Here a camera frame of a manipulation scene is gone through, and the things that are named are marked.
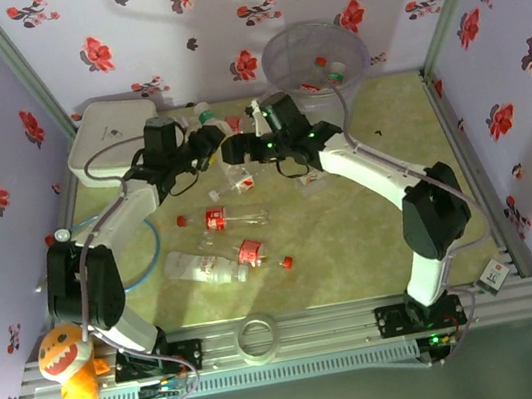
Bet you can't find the white cap bottle red label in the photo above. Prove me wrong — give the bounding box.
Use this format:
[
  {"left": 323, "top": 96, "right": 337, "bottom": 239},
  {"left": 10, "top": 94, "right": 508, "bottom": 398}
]
[{"left": 205, "top": 163, "right": 262, "bottom": 203}]

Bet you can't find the clear bottle green label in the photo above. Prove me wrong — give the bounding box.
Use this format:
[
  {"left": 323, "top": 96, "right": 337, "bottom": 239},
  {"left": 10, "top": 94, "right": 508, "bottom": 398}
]
[
  {"left": 323, "top": 59, "right": 351, "bottom": 87},
  {"left": 190, "top": 97, "right": 235, "bottom": 144}
]

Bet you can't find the clear bottle red cap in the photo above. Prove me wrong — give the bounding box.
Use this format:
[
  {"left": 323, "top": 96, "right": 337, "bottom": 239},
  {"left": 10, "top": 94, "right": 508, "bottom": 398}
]
[
  {"left": 199, "top": 223, "right": 296, "bottom": 284},
  {"left": 174, "top": 198, "right": 271, "bottom": 240},
  {"left": 311, "top": 54, "right": 332, "bottom": 76}
]

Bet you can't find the large bottle white label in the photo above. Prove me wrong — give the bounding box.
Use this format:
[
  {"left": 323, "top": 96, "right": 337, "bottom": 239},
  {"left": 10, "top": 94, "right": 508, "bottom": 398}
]
[{"left": 161, "top": 239, "right": 253, "bottom": 297}]

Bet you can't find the grey mesh waste bin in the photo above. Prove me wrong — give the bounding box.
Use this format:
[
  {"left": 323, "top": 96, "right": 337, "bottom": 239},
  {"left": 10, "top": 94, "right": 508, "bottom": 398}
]
[{"left": 255, "top": 10, "right": 377, "bottom": 115}]

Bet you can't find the crushed clear plastic bottle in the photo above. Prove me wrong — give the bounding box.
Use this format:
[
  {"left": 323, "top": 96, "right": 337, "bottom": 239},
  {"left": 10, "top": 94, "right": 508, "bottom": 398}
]
[{"left": 294, "top": 167, "right": 333, "bottom": 200}]

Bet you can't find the white plastic box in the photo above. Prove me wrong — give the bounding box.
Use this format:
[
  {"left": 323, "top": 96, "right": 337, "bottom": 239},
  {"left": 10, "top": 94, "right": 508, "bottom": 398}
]
[{"left": 58, "top": 94, "right": 168, "bottom": 194}]

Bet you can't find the grey tape roll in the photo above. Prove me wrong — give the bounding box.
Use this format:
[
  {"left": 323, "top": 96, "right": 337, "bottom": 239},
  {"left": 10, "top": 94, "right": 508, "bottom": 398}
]
[{"left": 233, "top": 310, "right": 284, "bottom": 369}]

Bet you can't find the orange shark plush toy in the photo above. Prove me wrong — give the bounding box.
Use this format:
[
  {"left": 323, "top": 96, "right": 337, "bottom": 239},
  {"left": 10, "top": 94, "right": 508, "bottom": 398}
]
[{"left": 31, "top": 317, "right": 114, "bottom": 399}]

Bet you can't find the left electronics board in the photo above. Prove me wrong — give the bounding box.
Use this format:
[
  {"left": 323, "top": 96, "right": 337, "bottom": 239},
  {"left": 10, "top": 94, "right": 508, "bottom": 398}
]
[{"left": 138, "top": 379, "right": 187, "bottom": 399}]

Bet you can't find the electronics board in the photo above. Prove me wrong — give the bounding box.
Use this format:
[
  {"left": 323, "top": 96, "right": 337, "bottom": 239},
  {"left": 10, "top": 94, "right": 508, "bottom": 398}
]
[
  {"left": 138, "top": 379, "right": 187, "bottom": 399},
  {"left": 418, "top": 330, "right": 462, "bottom": 363}
]

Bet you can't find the white card tag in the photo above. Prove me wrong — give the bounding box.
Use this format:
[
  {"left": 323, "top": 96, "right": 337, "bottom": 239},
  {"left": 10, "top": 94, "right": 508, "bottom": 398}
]
[{"left": 475, "top": 257, "right": 514, "bottom": 297}]

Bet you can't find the right electronics board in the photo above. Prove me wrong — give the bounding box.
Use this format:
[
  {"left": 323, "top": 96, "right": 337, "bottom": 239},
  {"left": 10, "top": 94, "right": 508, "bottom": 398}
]
[{"left": 418, "top": 330, "right": 462, "bottom": 363}]

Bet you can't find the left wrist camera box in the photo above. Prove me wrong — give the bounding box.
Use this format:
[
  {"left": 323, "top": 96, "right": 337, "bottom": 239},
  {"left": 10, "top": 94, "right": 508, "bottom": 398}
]
[{"left": 139, "top": 113, "right": 188, "bottom": 154}]

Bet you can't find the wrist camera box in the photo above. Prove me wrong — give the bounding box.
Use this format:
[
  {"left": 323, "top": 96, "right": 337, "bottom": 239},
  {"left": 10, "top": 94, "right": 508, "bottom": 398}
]
[
  {"left": 243, "top": 90, "right": 310, "bottom": 137},
  {"left": 139, "top": 113, "right": 188, "bottom": 154}
]

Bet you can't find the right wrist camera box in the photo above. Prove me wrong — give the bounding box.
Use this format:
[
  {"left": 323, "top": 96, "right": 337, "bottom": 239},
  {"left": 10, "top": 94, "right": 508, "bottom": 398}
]
[{"left": 243, "top": 90, "right": 310, "bottom": 137}]

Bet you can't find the grey right arm cable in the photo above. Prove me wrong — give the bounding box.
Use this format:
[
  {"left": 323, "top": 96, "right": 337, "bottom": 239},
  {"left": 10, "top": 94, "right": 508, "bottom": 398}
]
[{"left": 253, "top": 60, "right": 513, "bottom": 390}]

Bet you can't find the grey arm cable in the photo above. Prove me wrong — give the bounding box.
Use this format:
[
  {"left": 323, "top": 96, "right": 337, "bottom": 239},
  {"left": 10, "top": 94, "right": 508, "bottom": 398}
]
[
  {"left": 253, "top": 60, "right": 513, "bottom": 390},
  {"left": 53, "top": 132, "right": 205, "bottom": 399}
]

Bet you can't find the grey left arm cable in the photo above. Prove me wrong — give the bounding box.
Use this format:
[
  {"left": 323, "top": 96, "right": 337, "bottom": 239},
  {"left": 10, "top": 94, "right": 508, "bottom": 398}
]
[{"left": 53, "top": 132, "right": 205, "bottom": 399}]

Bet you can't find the aluminium frame rail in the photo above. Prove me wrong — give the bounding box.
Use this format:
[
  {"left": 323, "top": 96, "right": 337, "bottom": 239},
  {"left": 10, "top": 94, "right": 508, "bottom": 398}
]
[
  {"left": 11, "top": 271, "right": 532, "bottom": 399},
  {"left": 419, "top": 54, "right": 532, "bottom": 290}
]

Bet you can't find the grey slotted cable duct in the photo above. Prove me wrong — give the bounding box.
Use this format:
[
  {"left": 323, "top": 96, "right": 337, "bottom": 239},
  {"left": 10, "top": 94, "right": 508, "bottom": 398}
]
[{"left": 45, "top": 340, "right": 419, "bottom": 399}]

